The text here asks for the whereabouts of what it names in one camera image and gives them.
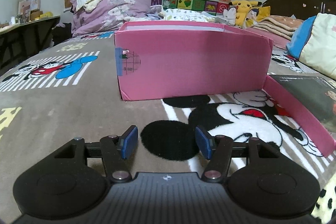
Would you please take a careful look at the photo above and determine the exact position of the pink cardboard box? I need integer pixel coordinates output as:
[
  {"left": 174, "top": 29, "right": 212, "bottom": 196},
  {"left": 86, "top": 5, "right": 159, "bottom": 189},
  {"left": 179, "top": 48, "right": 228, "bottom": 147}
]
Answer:
[{"left": 114, "top": 20, "right": 273, "bottom": 101}]

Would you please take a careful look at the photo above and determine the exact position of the cream and blue quilt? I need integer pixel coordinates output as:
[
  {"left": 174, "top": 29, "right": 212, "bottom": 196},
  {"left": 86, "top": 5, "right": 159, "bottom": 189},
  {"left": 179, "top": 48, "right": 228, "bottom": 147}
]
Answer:
[{"left": 286, "top": 13, "right": 336, "bottom": 79}]

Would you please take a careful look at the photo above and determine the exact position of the purple floral duvet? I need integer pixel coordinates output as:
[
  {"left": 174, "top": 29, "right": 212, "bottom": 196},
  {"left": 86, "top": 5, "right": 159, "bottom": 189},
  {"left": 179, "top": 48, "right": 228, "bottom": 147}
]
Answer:
[{"left": 72, "top": 0, "right": 151, "bottom": 37}]

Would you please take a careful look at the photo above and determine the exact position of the white leaf-print blanket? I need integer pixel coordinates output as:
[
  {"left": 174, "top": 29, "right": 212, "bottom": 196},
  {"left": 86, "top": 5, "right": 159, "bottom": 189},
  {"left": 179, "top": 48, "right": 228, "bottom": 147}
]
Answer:
[{"left": 159, "top": 8, "right": 215, "bottom": 22}]

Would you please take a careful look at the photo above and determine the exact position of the dark wooden headboard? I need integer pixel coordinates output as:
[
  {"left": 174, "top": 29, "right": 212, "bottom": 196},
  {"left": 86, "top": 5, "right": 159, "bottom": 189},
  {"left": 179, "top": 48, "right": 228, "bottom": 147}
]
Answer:
[{"left": 262, "top": 0, "right": 336, "bottom": 20}]

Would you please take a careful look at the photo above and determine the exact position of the alphabet foam play mat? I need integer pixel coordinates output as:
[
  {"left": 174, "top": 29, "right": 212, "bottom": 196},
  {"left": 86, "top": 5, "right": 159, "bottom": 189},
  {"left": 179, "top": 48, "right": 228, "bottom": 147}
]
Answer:
[{"left": 133, "top": 0, "right": 232, "bottom": 16}]

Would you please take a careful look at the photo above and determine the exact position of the Mickey Mouse bed sheet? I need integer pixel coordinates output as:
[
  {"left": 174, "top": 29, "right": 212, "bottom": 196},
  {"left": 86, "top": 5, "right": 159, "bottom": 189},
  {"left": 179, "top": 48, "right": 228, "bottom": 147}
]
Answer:
[{"left": 0, "top": 29, "right": 336, "bottom": 224}]

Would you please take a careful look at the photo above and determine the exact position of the cluttered side desk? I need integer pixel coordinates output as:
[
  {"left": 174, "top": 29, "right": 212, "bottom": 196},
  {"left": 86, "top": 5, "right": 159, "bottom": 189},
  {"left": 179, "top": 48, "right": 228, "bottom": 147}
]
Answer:
[{"left": 0, "top": 16, "right": 60, "bottom": 75}]

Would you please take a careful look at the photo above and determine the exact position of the white plush toy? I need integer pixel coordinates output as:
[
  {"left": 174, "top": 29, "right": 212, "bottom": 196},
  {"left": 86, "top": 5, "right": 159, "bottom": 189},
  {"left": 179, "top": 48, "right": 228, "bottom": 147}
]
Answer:
[{"left": 223, "top": 7, "right": 236, "bottom": 26}]

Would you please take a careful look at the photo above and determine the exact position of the picture board on desk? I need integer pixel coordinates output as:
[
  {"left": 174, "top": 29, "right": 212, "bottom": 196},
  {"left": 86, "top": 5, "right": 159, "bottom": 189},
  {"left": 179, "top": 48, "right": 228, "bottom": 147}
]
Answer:
[{"left": 18, "top": 0, "right": 41, "bottom": 22}]

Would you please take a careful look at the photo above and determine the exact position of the Pikachu plush toy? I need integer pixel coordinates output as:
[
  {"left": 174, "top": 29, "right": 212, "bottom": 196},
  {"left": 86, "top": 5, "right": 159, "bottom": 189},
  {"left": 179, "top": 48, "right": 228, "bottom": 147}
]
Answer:
[{"left": 229, "top": 0, "right": 271, "bottom": 28}]

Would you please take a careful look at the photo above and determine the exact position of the pink box lid with photo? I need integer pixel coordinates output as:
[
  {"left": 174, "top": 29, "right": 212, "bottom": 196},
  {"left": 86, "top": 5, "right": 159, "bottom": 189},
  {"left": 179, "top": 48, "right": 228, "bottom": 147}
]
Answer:
[{"left": 263, "top": 75, "right": 335, "bottom": 157}]

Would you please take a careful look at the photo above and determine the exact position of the folded pink blanket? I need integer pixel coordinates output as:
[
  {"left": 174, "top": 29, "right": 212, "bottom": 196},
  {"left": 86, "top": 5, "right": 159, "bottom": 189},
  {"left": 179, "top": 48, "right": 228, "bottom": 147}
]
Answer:
[{"left": 248, "top": 15, "right": 303, "bottom": 49}]

